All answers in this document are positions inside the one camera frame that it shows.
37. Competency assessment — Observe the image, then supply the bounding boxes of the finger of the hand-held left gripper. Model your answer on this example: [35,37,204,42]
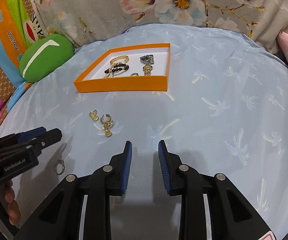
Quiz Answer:
[18,127,47,140]
[21,128,63,151]

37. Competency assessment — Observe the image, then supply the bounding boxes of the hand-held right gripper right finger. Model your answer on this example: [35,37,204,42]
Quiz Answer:
[158,140,274,240]

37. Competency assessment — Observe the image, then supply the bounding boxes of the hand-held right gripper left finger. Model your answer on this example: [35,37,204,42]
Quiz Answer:
[14,141,133,240]

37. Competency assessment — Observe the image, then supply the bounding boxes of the silver gemstone ring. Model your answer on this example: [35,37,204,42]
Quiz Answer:
[55,159,66,175]

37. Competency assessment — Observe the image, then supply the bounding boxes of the gold pearl drop earring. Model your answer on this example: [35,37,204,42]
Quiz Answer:
[101,124,114,138]

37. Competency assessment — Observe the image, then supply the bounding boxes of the gold silver hoop earring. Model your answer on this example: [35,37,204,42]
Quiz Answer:
[99,114,113,126]

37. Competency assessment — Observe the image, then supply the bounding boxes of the orange cardboard box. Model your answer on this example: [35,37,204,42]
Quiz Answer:
[74,43,171,93]

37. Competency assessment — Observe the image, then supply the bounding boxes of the pearl strand bracelet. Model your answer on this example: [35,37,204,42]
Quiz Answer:
[102,66,117,79]

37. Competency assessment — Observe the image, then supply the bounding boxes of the black bead bracelet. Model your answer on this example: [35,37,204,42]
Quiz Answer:
[105,63,130,73]

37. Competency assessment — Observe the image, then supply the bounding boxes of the gold wristwatch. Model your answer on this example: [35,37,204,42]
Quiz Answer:
[141,64,152,77]

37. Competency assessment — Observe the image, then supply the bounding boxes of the gold leaf bangle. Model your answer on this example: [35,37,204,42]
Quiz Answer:
[110,55,130,65]

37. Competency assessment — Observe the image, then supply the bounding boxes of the silver wristwatch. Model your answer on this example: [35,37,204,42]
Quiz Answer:
[140,54,155,65]

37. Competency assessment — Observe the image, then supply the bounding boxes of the person's left hand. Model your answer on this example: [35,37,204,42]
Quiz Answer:
[4,179,21,226]

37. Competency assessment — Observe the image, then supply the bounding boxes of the green plush cushion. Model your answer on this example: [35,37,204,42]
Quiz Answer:
[19,34,74,83]

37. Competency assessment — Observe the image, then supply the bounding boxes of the light blue palm-print sheet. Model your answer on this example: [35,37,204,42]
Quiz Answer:
[0,24,288,240]

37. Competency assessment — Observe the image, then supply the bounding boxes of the cartoon printed blanket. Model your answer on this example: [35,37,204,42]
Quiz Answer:
[0,0,49,140]

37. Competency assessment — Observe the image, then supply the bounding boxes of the grey floral blanket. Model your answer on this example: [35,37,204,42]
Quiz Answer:
[26,0,288,53]

